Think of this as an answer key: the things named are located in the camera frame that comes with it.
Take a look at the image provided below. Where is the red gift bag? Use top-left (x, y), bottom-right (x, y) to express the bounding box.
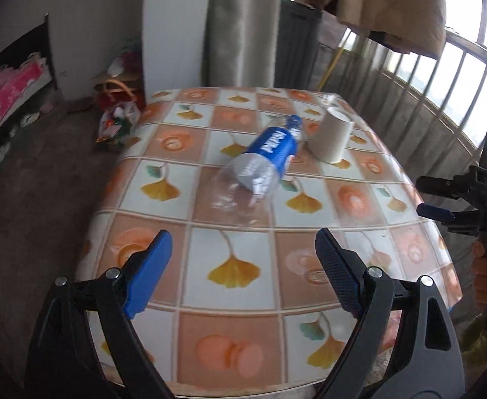
top-left (95, 78), bottom-right (145, 111)

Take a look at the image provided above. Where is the ginkgo patterned tablecloth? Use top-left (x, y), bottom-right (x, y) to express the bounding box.
top-left (76, 87), bottom-right (461, 397)

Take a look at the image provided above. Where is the metal balcony railing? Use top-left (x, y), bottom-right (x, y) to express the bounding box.
top-left (322, 28), bottom-right (487, 176)

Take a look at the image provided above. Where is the pile of clothes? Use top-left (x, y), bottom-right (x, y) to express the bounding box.
top-left (107, 36), bottom-right (143, 77)

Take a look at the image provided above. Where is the beige quilted down jacket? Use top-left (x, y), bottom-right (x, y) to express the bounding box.
top-left (303, 0), bottom-right (446, 59)

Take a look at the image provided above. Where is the dark grey cabinet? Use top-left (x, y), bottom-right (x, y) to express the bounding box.
top-left (274, 0), bottom-right (322, 90)

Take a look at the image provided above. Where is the grey curtain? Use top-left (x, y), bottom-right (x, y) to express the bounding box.
top-left (203, 0), bottom-right (280, 87)

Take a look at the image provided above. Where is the person's right hand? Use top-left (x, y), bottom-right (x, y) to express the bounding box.
top-left (471, 240), bottom-right (487, 308)

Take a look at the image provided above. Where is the white paper cup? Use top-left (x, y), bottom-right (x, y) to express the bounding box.
top-left (308, 105), bottom-right (354, 164)

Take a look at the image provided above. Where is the yellow broom handle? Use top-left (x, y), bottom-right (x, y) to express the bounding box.
top-left (317, 47), bottom-right (344, 91)

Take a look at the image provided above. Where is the bed with pink bedding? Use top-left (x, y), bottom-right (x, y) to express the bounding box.
top-left (0, 13), bottom-right (58, 184)

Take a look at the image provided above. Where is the clear Pepsi plastic bottle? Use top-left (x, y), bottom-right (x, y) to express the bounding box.
top-left (209, 115), bottom-right (303, 227)

